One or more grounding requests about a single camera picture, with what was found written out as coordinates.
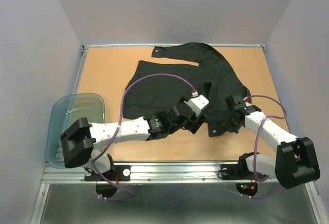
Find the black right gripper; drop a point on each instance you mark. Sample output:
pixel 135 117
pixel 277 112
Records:
pixel 227 126

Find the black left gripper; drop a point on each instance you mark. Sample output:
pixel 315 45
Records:
pixel 193 126

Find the black pinstriped long sleeve shirt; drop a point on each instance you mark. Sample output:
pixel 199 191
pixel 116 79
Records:
pixel 158 87

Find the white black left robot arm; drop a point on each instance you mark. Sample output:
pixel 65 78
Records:
pixel 84 143

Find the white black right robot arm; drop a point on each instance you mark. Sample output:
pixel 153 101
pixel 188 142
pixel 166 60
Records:
pixel 277 153

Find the clear teal plastic bin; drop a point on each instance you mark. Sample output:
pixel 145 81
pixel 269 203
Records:
pixel 64 113

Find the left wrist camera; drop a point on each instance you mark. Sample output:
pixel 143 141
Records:
pixel 198 104

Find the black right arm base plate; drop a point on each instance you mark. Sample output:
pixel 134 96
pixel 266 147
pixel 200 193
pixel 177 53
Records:
pixel 232 171

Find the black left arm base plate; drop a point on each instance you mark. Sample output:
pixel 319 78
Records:
pixel 119 173

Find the aluminium front mounting rail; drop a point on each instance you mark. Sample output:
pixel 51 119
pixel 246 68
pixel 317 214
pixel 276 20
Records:
pixel 154 173

